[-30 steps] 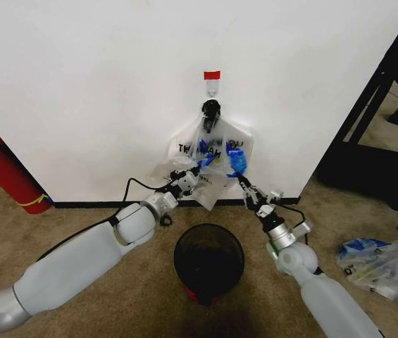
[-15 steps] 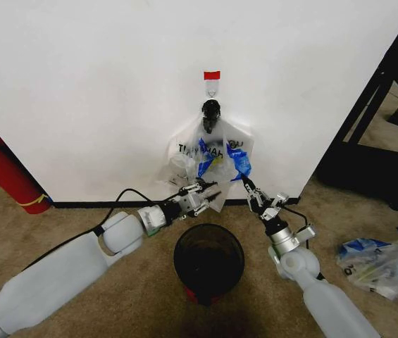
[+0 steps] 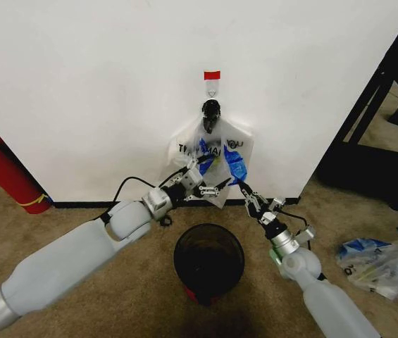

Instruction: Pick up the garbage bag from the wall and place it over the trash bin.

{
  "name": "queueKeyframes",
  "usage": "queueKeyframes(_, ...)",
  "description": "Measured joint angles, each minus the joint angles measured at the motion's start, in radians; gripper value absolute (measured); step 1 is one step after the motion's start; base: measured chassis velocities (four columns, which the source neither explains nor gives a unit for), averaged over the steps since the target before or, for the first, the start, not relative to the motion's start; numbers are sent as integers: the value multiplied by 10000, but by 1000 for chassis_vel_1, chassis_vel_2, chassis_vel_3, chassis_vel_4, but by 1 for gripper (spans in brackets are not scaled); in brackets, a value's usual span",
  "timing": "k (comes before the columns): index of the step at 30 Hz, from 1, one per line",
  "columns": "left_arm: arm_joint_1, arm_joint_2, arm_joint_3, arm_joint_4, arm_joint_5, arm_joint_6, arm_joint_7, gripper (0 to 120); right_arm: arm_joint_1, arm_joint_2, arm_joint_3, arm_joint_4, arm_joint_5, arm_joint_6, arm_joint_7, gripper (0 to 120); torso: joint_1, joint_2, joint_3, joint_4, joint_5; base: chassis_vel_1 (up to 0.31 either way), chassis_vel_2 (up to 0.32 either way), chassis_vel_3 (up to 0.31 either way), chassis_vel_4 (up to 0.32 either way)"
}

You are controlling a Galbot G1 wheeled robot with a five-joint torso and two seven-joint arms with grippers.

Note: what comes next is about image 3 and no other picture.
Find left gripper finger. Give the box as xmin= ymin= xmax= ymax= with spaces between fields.
xmin=183 ymin=177 xmax=234 ymax=204
xmin=165 ymin=154 xmax=218 ymax=187

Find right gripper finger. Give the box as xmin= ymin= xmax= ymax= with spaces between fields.
xmin=237 ymin=179 xmax=259 ymax=216
xmin=253 ymin=192 xmax=270 ymax=218

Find white printed plastic garbage bag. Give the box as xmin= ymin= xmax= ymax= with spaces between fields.
xmin=158 ymin=114 xmax=256 ymax=209

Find black bag clip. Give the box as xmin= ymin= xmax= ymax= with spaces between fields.
xmin=200 ymin=99 xmax=223 ymax=134

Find black round trash bin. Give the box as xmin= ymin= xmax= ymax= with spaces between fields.
xmin=173 ymin=223 xmax=246 ymax=306

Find red bin base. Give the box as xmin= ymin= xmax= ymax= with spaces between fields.
xmin=184 ymin=284 xmax=223 ymax=306

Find blue printed plastic bag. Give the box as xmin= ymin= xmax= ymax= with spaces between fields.
xmin=336 ymin=237 xmax=394 ymax=263

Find clear plastic bag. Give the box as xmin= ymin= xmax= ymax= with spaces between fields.
xmin=345 ymin=244 xmax=398 ymax=301

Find red fire extinguisher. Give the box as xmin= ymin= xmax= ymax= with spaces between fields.
xmin=0 ymin=125 xmax=54 ymax=215

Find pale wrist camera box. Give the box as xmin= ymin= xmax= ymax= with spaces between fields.
xmin=180 ymin=168 xmax=204 ymax=192
xmin=270 ymin=196 xmax=287 ymax=213

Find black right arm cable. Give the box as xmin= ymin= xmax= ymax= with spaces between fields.
xmin=280 ymin=210 xmax=326 ymax=281

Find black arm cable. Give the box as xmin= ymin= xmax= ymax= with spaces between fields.
xmin=100 ymin=176 xmax=173 ymax=227
xmin=280 ymin=210 xmax=326 ymax=281

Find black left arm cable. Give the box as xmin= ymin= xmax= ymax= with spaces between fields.
xmin=100 ymin=176 xmax=173 ymax=227

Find clear wall hook red tape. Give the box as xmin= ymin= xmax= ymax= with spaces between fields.
xmin=202 ymin=70 xmax=222 ymax=98

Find black shelf frame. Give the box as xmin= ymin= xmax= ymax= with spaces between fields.
xmin=315 ymin=0 xmax=398 ymax=212

